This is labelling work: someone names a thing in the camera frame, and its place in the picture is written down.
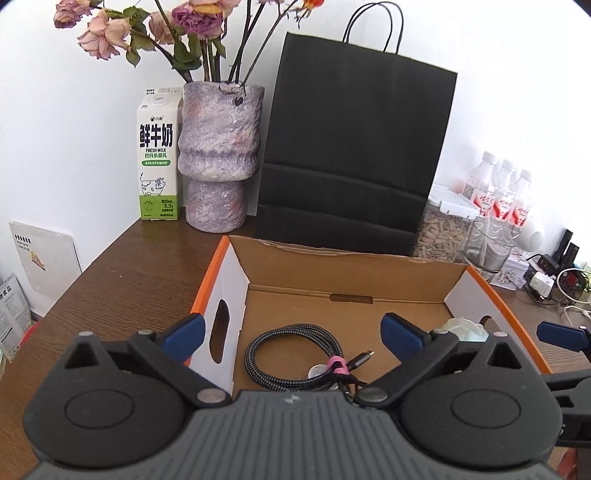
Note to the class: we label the printed paper booklet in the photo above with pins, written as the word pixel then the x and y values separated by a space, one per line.
pixel 11 314

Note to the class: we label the purple textured vase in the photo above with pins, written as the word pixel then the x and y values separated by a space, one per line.
pixel 217 147

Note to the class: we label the clear glass cup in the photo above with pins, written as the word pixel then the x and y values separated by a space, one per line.
pixel 487 249

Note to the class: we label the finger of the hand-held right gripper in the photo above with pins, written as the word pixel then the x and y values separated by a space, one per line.
pixel 561 334

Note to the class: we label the black power adapter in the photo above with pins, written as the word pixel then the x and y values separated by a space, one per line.
pixel 547 263

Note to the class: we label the black upright device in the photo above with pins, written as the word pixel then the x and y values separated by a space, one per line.
pixel 567 247

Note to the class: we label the white round robot speaker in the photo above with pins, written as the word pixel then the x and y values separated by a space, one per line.
pixel 533 237

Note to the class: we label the black paper bag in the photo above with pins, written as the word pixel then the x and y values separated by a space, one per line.
pixel 351 138

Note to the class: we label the white green milk carton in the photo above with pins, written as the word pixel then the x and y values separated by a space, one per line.
pixel 157 161

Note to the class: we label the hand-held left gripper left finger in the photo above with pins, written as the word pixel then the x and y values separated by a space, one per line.
pixel 185 336

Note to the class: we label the white printed tin box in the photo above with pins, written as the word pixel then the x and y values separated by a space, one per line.
pixel 510 274

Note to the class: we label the clear seed storage container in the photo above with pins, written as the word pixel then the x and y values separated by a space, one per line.
pixel 441 235

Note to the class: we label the red label water bottle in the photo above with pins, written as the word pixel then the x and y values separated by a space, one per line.
pixel 521 203
pixel 480 180
pixel 503 194

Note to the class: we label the crumpled pale green tissue pack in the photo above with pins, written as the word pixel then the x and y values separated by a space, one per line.
pixel 464 328

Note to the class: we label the white charger plug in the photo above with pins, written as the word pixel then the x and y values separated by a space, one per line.
pixel 541 286

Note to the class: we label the dried rose bouquet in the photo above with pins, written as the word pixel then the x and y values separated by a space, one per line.
pixel 184 27

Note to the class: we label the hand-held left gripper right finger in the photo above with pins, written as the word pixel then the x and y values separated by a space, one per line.
pixel 400 336

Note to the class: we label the cardboard box with orange rim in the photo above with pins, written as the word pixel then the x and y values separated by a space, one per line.
pixel 295 304

